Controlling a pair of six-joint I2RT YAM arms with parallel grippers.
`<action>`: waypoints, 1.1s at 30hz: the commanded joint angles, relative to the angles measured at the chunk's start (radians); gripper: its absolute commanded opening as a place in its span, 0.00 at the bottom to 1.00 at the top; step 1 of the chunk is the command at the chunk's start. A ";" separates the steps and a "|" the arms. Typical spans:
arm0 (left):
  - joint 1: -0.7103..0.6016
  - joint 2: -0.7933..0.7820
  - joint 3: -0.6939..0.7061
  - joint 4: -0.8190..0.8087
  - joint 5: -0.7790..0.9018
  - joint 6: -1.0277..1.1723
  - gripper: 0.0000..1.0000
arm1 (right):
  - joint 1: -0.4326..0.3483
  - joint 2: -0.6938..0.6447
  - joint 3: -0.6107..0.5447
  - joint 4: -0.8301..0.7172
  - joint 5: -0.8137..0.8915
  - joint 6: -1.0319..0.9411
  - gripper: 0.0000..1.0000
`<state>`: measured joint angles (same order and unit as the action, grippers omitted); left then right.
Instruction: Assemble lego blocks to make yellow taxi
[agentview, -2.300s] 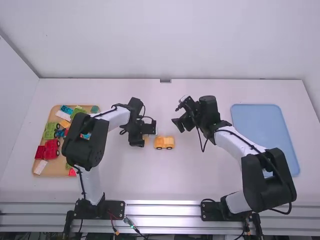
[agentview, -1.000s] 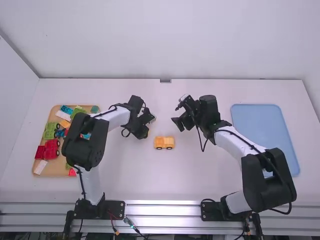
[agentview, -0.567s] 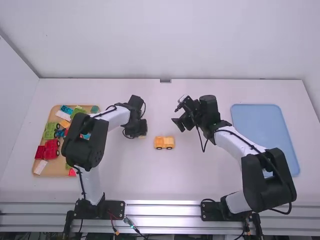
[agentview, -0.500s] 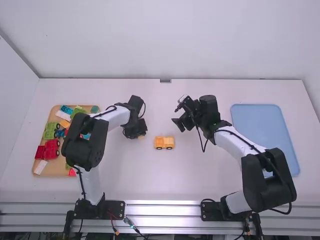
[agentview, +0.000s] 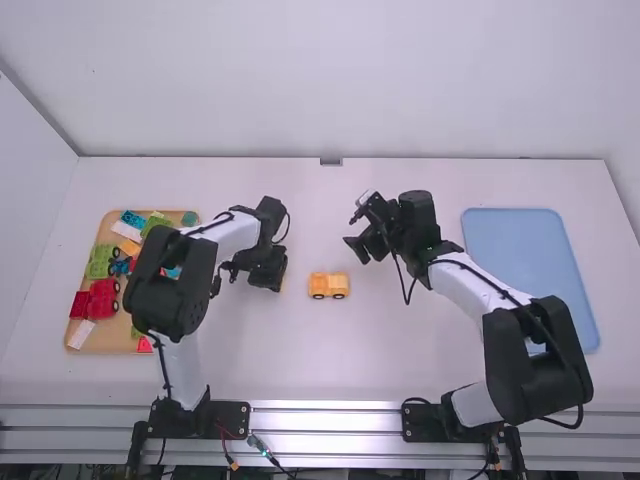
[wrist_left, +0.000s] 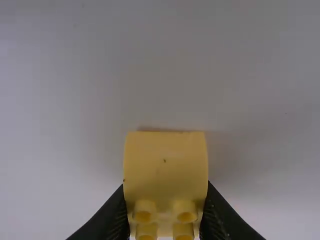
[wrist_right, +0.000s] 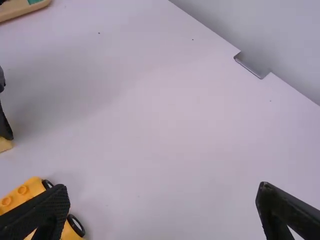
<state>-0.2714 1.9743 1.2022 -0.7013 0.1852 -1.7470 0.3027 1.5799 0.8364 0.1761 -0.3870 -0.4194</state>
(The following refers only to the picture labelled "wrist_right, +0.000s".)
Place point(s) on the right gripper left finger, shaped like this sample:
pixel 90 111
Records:
pixel 37 212

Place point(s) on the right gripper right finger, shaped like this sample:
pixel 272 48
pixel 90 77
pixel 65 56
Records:
pixel 282 212

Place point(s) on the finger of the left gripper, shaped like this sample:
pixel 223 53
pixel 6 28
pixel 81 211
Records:
pixel 5 125

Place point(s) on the yellow toy brick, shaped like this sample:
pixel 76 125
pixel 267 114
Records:
pixel 5 146

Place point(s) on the yellow toy car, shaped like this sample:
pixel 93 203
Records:
pixel 15 197

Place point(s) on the tan tray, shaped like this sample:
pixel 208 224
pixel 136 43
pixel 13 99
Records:
pixel 15 11

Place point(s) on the teal toy brick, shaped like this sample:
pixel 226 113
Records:
pixel 36 2

